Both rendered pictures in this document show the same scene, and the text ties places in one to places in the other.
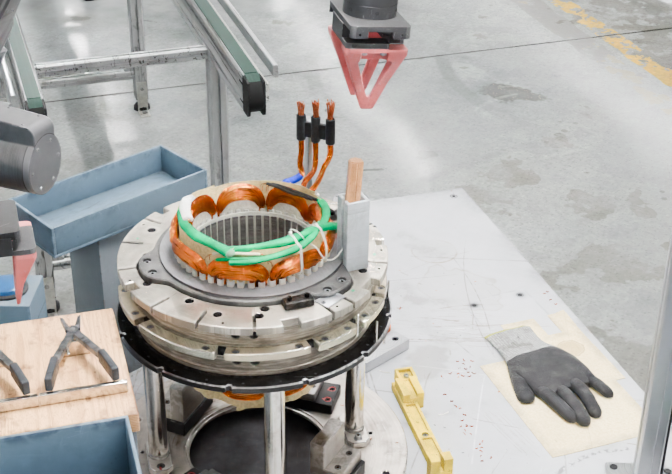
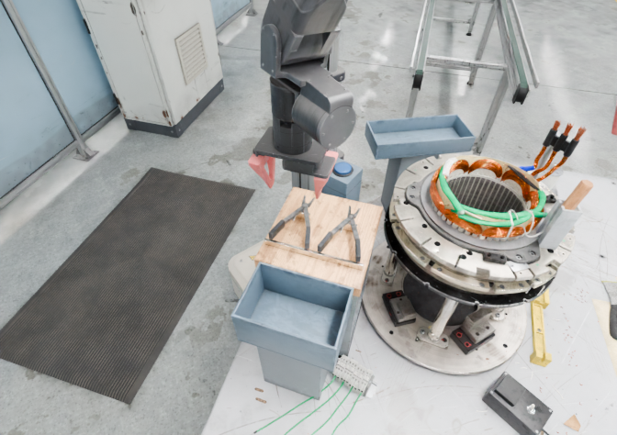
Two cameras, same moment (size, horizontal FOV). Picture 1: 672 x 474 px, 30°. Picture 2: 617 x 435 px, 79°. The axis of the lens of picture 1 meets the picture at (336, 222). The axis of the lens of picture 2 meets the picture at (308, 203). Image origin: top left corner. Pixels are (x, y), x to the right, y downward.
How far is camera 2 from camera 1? 0.74 m
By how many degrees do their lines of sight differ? 32
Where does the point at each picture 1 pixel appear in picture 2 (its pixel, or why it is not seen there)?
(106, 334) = (371, 223)
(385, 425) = (517, 313)
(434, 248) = (589, 211)
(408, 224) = not seen: hidden behind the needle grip
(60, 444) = (312, 284)
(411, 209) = not seen: hidden behind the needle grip
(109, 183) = (421, 127)
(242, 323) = (450, 258)
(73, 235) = (388, 150)
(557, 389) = not seen: outside the picture
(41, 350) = (332, 218)
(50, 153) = (344, 120)
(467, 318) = (594, 262)
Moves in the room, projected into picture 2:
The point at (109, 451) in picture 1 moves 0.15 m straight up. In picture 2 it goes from (339, 298) to (344, 242)
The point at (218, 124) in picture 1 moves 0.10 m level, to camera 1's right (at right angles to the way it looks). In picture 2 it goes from (498, 101) to (515, 106)
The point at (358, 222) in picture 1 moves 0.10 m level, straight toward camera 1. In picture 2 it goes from (565, 223) to (550, 265)
